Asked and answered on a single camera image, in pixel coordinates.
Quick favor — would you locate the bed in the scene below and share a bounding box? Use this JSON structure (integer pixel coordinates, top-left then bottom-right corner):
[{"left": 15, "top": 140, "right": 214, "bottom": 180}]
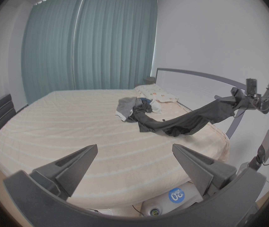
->
[{"left": 0, "top": 68, "right": 253, "bottom": 210}]

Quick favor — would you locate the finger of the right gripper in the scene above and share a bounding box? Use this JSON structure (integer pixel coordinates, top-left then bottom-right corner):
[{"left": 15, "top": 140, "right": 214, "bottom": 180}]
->
[{"left": 215, "top": 96, "right": 235, "bottom": 103}]

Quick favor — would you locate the blue-green curtain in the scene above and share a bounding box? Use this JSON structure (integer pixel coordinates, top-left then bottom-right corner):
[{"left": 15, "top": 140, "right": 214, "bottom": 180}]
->
[
  {"left": 21, "top": 0, "right": 85, "bottom": 105},
  {"left": 74, "top": 0, "right": 159, "bottom": 91}
]

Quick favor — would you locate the black T-shirt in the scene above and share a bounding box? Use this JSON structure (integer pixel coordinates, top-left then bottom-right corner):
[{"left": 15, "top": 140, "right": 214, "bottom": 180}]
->
[{"left": 138, "top": 96, "right": 238, "bottom": 137}]

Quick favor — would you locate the white printed pillow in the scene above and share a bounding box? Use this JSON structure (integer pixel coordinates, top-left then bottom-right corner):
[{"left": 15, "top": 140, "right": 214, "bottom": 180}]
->
[{"left": 134, "top": 84, "right": 179, "bottom": 103}]

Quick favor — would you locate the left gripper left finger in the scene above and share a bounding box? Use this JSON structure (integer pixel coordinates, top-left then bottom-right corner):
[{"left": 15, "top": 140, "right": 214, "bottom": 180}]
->
[{"left": 32, "top": 144, "right": 98, "bottom": 201}]

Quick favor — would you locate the pile of clothes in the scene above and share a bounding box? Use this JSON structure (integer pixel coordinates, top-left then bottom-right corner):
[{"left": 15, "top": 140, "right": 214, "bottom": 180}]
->
[{"left": 115, "top": 97, "right": 162, "bottom": 123}]

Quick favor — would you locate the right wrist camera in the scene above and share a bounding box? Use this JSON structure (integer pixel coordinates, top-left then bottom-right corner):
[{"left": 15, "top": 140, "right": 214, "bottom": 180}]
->
[{"left": 246, "top": 79, "right": 258, "bottom": 96}]

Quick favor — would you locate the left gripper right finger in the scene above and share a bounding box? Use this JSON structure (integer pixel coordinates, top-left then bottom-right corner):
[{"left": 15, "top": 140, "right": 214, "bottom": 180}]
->
[{"left": 172, "top": 143, "right": 238, "bottom": 196}]

